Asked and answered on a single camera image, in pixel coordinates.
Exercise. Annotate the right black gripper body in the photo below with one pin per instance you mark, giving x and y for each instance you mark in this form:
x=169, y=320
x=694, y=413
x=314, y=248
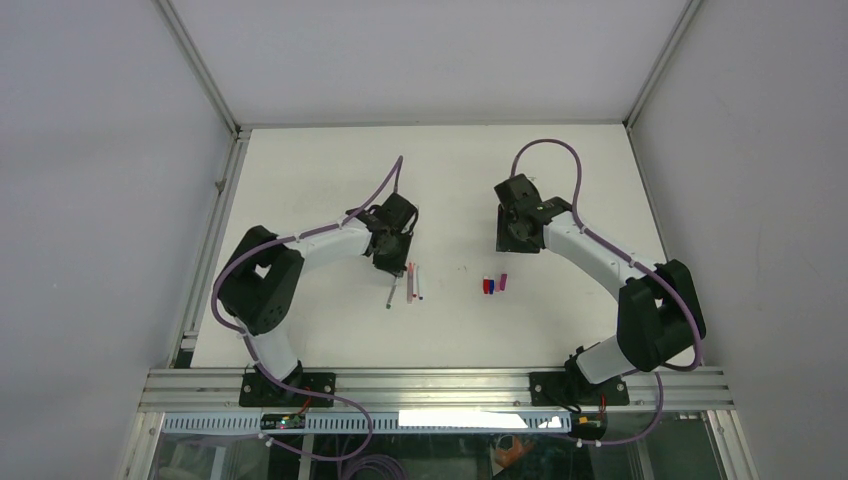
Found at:
x=507, y=237

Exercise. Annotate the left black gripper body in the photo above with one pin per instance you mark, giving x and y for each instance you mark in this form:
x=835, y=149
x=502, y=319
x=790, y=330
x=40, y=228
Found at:
x=394, y=258

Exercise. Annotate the pink pen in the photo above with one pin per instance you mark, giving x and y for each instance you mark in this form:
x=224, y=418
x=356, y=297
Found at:
x=410, y=281

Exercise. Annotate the grey pen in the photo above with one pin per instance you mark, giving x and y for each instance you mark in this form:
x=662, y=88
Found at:
x=392, y=292

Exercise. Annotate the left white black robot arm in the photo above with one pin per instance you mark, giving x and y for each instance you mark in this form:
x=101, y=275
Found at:
x=257, y=285

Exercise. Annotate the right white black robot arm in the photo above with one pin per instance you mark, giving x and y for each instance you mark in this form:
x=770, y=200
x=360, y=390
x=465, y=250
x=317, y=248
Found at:
x=658, y=309

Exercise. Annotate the blue tipped white pen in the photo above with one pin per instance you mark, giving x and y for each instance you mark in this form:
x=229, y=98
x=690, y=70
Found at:
x=422, y=288

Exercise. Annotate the orange object below table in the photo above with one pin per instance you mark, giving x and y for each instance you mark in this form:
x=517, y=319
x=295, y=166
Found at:
x=508, y=449

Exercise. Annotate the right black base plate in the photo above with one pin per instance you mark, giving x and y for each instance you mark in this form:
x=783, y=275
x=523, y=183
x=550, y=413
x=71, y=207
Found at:
x=559, y=388

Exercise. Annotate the white slotted cable duct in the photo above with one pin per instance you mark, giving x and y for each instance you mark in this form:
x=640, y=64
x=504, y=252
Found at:
x=401, y=422

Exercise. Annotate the aluminium front rail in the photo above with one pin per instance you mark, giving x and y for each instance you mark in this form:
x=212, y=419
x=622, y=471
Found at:
x=389, y=389

